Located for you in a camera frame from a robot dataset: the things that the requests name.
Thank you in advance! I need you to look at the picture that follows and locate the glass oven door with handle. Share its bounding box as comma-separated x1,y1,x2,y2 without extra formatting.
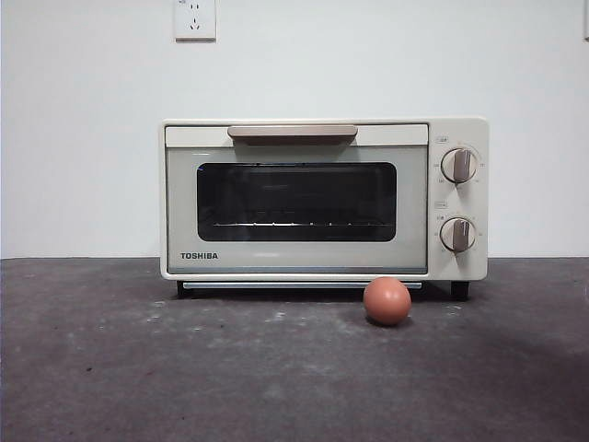
164,122,430,275

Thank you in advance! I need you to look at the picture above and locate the brown egg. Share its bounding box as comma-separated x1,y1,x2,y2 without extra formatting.
363,276,412,327

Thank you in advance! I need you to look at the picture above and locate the silver crumb tray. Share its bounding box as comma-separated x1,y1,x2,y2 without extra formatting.
182,281,423,290

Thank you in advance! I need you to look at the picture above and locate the cream oven knob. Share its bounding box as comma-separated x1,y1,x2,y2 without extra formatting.
440,146,479,184
439,216,479,254

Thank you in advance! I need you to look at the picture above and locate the cream Toshiba toaster oven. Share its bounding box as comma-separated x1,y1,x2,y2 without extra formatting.
159,117,491,301

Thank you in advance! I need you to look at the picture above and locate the metal wire oven rack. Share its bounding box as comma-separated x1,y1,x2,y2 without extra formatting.
214,220,390,229

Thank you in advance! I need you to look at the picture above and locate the white wall socket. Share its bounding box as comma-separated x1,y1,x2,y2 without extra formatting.
174,0,217,43

